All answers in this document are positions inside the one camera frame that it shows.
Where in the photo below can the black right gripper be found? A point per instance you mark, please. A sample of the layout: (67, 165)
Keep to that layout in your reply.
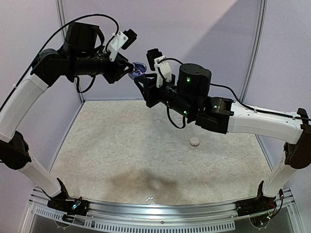
(150, 91)

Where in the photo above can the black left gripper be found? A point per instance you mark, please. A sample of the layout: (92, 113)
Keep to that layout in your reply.
(117, 73)

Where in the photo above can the blue-grey earbud charging case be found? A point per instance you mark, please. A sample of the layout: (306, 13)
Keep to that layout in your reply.
(138, 70)

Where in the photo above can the pink white earbud charging case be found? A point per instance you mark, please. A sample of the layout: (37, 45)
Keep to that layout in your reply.
(194, 141)

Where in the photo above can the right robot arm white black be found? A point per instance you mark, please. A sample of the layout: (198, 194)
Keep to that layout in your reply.
(187, 94)

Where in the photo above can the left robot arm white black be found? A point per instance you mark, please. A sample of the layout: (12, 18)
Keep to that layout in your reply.
(84, 52)

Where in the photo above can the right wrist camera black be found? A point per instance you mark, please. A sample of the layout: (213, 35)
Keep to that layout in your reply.
(161, 66)

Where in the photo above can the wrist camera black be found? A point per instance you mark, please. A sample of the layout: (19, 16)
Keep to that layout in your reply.
(120, 40)
(161, 66)

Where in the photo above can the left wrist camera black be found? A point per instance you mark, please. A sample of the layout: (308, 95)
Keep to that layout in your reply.
(120, 40)

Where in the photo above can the aluminium corner post right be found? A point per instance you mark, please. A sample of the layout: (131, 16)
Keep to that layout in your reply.
(255, 48)

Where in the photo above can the aluminium front rail base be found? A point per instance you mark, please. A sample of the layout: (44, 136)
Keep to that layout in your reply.
(110, 217)

